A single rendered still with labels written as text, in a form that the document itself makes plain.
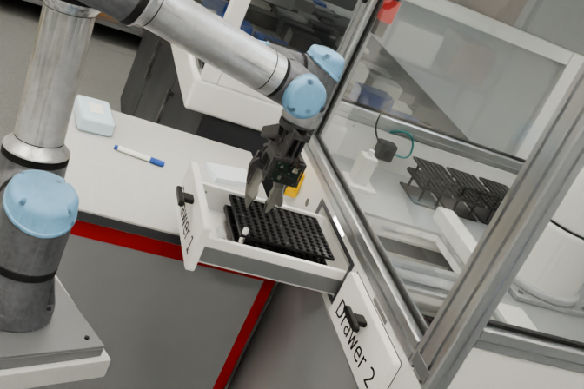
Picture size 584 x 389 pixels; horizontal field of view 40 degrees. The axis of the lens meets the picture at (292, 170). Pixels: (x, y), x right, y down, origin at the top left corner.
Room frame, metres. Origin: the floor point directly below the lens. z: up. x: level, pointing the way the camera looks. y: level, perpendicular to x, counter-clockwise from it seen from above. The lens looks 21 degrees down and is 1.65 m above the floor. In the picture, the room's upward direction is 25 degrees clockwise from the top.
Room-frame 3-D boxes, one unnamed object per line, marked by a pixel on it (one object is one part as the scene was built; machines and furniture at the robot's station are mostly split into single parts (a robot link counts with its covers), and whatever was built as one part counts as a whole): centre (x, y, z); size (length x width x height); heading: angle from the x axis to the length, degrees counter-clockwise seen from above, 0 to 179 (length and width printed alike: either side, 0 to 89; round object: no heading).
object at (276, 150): (1.50, 0.03, 1.11); 0.09 x 0.08 x 0.12; 22
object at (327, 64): (1.51, 0.03, 1.27); 0.09 x 0.08 x 0.11; 120
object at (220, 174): (2.08, 0.15, 0.77); 0.13 x 0.09 x 0.02; 125
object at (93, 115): (2.03, 0.55, 0.78); 0.15 x 0.10 x 0.04; 29
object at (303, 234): (1.63, -0.03, 0.87); 0.22 x 0.18 x 0.06; 112
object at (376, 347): (1.39, -0.26, 0.87); 0.29 x 0.02 x 0.11; 22
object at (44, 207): (1.15, 0.35, 0.95); 0.13 x 0.12 x 0.14; 30
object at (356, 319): (1.38, -0.23, 0.91); 0.07 x 0.04 x 0.01; 22
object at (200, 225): (1.56, 0.16, 0.87); 0.29 x 0.02 x 0.11; 22
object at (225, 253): (1.64, -0.04, 0.86); 0.40 x 0.26 x 0.06; 112
